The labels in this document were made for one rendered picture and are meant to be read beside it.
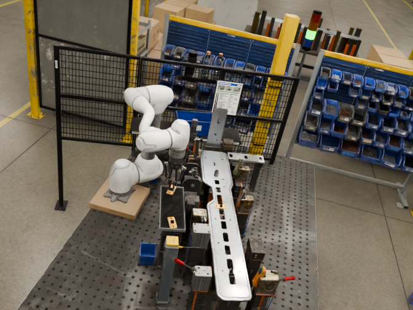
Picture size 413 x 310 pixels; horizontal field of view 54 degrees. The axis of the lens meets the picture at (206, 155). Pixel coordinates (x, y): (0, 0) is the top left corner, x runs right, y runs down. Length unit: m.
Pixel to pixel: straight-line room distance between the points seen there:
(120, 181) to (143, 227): 0.36
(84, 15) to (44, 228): 2.23
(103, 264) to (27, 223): 1.46
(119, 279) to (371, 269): 2.52
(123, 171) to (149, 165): 0.19
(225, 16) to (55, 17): 5.00
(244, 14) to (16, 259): 6.96
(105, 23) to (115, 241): 2.58
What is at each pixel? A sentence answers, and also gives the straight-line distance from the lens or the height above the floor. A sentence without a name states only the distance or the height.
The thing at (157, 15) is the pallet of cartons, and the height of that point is 0.93.
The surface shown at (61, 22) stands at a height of 1.25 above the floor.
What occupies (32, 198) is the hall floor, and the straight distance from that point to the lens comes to 4.19.
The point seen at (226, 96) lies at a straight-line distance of 3.35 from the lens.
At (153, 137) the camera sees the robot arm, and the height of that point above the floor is 1.60.
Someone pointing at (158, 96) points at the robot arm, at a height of 1.54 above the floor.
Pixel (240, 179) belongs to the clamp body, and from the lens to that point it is 3.01.
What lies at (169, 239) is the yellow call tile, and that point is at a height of 1.16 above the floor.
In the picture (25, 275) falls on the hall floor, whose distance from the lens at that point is 3.53.
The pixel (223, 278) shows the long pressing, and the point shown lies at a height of 1.00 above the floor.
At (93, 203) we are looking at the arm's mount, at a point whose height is 0.74.
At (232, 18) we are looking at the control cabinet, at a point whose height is 0.53.
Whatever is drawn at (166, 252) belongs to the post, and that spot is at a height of 1.11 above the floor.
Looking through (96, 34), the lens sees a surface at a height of 1.21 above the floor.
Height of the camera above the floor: 2.66
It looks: 32 degrees down
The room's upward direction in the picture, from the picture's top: 11 degrees clockwise
